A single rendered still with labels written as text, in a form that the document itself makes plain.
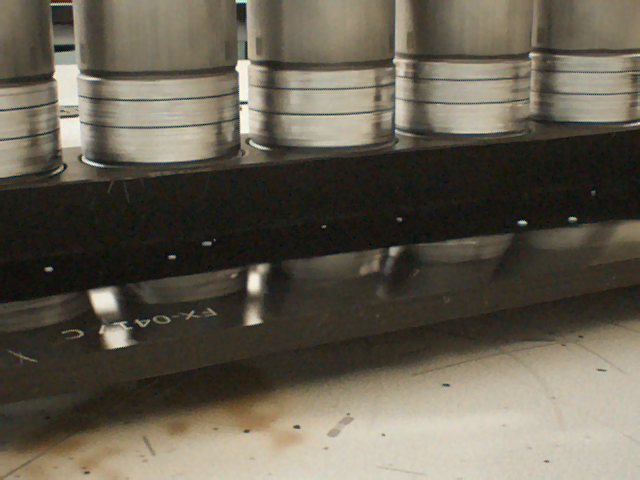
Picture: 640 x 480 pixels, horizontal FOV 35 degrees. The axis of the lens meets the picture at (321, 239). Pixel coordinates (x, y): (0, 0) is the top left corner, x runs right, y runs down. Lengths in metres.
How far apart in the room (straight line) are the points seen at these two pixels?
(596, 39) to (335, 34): 0.05
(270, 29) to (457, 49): 0.03
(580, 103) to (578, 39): 0.01
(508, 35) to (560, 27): 0.02
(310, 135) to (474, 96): 0.03
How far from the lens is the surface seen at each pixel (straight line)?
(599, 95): 0.19
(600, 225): 0.16
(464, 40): 0.17
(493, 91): 0.17
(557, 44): 0.19
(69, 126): 0.35
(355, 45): 0.16
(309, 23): 0.16
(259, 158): 0.15
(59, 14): 2.47
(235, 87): 0.15
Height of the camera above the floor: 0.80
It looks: 14 degrees down
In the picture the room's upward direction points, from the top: straight up
